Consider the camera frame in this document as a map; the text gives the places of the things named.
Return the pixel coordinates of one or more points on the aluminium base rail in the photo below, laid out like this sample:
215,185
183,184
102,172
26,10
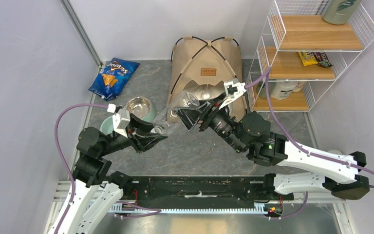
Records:
124,206

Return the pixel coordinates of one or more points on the clear plastic package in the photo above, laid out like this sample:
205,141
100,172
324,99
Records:
167,121

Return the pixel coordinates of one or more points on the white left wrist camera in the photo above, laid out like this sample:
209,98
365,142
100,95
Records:
120,119

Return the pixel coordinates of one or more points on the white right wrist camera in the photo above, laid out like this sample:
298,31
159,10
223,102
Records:
233,90

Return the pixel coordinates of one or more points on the green bottle on top shelf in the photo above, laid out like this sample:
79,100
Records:
338,12

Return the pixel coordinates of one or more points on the mint green double pet bowl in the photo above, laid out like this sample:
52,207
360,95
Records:
106,126

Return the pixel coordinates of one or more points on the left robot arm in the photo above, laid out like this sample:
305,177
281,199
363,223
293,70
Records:
93,192

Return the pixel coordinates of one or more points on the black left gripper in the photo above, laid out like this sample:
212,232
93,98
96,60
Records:
144,143

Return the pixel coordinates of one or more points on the white wire shelf rack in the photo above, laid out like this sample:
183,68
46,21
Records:
299,47

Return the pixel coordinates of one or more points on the yellow candy bag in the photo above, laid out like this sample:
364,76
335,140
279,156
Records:
308,58

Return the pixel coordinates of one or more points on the beige fabric pet tent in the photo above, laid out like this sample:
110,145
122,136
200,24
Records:
206,61

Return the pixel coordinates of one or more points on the aluminium frame post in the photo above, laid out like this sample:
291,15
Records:
74,18

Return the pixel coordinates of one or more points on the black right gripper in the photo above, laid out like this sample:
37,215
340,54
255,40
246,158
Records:
190,116

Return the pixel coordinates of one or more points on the white pompom toy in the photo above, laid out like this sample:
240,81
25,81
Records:
206,96

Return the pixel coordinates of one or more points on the dark brown candy bag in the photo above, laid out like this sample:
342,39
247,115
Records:
322,59

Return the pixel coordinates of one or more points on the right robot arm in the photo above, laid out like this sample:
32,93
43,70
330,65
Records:
338,174

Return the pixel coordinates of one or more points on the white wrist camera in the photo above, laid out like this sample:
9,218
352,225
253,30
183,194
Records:
233,90
120,119

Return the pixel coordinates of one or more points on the blue Doritos chip bag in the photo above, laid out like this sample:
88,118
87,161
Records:
111,80

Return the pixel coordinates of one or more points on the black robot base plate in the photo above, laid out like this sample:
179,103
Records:
199,192

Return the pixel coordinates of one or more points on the steel pet bowl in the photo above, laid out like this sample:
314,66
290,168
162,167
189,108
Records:
142,107

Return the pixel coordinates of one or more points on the cream fluffy pillow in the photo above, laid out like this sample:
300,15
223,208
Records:
198,90

